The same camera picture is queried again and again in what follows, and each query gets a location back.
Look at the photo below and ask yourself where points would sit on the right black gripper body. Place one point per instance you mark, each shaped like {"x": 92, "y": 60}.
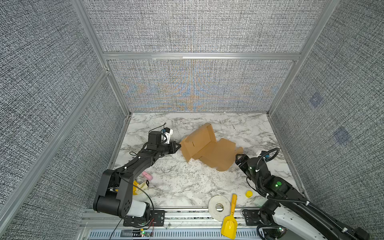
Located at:
{"x": 245, "y": 165}

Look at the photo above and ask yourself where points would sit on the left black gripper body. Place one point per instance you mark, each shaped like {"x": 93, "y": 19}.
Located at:
{"x": 163, "y": 149}

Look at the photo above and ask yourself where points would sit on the brown cardboard box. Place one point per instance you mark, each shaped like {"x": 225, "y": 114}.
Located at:
{"x": 202, "y": 145}

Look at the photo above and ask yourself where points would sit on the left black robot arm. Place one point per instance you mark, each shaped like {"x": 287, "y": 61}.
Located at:
{"x": 115, "y": 192}

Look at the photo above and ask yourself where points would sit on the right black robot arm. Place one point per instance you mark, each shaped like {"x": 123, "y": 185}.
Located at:
{"x": 287, "y": 208}

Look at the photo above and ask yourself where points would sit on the small yellow bottle cap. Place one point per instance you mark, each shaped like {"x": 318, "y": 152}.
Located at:
{"x": 249, "y": 194}

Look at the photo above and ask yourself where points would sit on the yellow work glove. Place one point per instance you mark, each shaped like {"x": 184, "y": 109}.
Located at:
{"x": 143, "y": 186}

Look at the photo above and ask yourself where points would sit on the white tape roll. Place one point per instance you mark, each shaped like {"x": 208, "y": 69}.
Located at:
{"x": 219, "y": 207}

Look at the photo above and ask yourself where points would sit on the yellow plastic toy shovel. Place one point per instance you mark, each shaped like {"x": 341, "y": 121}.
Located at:
{"x": 229, "y": 226}

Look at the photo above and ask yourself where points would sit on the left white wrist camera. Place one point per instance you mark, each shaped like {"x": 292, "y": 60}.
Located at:
{"x": 166, "y": 135}

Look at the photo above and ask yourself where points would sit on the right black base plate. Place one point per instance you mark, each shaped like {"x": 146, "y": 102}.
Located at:
{"x": 255, "y": 216}

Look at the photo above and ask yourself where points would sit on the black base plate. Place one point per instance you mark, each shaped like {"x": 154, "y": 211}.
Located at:
{"x": 155, "y": 219}
{"x": 255, "y": 216}

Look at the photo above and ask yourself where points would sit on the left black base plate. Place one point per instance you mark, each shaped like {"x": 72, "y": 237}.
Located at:
{"x": 155, "y": 219}

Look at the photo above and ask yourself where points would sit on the aluminium front frame rail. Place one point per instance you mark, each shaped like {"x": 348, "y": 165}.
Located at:
{"x": 194, "y": 223}

